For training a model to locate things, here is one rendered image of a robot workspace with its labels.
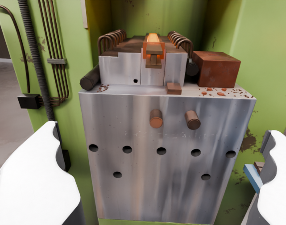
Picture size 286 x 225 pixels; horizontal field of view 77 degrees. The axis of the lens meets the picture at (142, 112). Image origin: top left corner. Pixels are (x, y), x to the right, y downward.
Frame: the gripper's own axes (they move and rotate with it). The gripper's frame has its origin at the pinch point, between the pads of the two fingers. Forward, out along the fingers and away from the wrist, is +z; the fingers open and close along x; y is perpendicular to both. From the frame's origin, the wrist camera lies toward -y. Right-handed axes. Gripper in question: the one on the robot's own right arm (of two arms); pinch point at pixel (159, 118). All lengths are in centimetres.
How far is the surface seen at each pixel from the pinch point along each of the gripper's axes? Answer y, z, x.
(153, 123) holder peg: 13.1, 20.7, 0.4
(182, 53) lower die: 0.7, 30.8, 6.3
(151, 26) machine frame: -3, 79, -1
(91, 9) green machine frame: -8, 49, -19
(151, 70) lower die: 4.7, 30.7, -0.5
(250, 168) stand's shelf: 29.2, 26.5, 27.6
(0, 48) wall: 67, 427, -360
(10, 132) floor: 100, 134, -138
